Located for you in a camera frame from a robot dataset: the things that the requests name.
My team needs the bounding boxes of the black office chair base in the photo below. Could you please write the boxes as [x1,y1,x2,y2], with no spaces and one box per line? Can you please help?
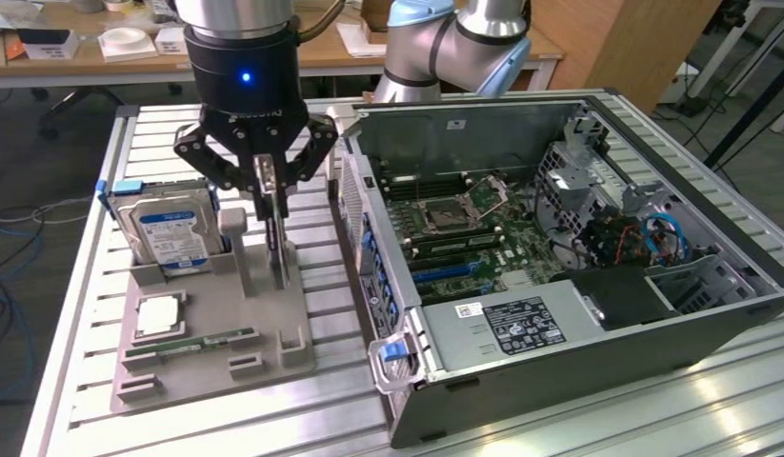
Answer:
[38,85,129,140]

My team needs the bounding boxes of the black open PC case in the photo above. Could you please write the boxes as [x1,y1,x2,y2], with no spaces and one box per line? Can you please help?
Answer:
[326,87,784,449]

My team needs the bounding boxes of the blue floor cable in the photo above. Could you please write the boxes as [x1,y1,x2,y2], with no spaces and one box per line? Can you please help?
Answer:
[0,211,46,408]

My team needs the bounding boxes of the blue expansion slot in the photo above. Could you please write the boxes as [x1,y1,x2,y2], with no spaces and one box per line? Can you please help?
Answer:
[412,263,493,288]

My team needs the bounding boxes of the black plastic cover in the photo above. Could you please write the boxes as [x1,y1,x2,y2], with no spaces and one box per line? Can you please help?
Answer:
[566,264,677,333]

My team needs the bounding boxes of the blue wire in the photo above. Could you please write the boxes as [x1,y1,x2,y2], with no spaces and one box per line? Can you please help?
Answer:
[641,212,690,262]

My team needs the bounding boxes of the black expansion slot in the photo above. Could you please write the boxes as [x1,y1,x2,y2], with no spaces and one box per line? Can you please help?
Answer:
[404,252,489,271]

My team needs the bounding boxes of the white floor cable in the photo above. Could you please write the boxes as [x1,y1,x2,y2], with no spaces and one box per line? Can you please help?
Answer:
[0,197,93,225]

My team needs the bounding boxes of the green RAM stick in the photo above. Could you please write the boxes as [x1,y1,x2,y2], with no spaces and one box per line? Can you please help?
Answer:
[412,233,505,257]
[124,327,256,357]

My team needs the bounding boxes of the white box with black top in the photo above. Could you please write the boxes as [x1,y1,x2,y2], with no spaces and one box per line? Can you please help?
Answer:
[14,28,81,61]

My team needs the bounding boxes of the black red wire harness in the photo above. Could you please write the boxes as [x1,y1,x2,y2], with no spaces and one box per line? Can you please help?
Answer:
[581,213,646,268]

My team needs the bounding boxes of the green motherboard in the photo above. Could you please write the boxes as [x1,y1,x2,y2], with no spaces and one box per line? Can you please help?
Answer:
[368,156,565,306]

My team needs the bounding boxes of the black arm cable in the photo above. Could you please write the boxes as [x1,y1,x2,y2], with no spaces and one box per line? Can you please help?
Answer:
[295,0,347,43]

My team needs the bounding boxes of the wooden cabinet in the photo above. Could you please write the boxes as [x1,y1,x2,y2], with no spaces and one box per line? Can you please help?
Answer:
[527,0,722,115]

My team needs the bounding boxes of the silver CPU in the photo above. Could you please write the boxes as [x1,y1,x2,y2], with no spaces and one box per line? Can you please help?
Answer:
[135,297,181,337]

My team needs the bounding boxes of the silver chipset heatsink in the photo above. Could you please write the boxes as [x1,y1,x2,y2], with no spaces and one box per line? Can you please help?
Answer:
[501,270,537,290]

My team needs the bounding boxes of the brown cardboard box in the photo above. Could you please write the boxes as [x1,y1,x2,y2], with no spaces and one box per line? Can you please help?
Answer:
[358,0,396,33]

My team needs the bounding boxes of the CPU socket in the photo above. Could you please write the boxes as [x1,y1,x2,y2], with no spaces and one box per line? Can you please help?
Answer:
[415,197,481,235]

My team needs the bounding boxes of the clear plastic bag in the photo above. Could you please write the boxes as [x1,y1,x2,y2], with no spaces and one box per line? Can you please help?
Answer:
[0,0,42,44]

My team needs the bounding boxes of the small white box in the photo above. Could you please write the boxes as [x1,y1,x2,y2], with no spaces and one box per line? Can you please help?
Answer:
[153,26,188,56]

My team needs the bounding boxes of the silver disk bay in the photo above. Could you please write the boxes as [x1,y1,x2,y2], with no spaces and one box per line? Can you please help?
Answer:
[641,253,758,316]

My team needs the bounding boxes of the white papers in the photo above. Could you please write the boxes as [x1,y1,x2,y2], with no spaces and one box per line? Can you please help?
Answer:
[336,21,390,59]

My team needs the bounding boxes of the silver drive cage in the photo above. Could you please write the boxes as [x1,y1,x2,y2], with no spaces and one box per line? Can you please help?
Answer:
[534,107,628,234]

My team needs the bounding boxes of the black RAM slot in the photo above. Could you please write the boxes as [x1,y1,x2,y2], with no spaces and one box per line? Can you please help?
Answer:
[379,166,467,185]
[402,225,498,244]
[382,180,474,201]

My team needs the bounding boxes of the hard disk in blue carrier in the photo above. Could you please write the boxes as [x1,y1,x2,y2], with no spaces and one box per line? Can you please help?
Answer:
[96,171,231,277]

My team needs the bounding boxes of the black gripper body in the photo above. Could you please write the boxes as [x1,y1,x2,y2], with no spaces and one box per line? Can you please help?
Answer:
[184,21,311,158]

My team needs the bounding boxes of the black tripod stand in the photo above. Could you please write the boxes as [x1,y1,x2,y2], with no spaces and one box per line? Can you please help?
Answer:
[701,0,784,172]

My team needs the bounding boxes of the gray power supply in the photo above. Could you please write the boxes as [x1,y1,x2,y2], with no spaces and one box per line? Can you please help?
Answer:
[419,279,607,374]

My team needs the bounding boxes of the wooden desk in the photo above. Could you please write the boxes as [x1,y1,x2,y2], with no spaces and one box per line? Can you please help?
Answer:
[0,0,199,91]
[295,0,565,91]

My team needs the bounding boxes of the gray parts rack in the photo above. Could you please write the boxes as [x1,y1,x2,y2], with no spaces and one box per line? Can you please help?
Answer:
[109,208,320,415]

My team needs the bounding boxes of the silver socket cover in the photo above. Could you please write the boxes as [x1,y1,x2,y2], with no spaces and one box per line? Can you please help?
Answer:
[463,174,513,216]

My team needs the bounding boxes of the black graphics card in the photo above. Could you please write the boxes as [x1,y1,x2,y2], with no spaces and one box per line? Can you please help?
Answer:
[249,152,288,291]

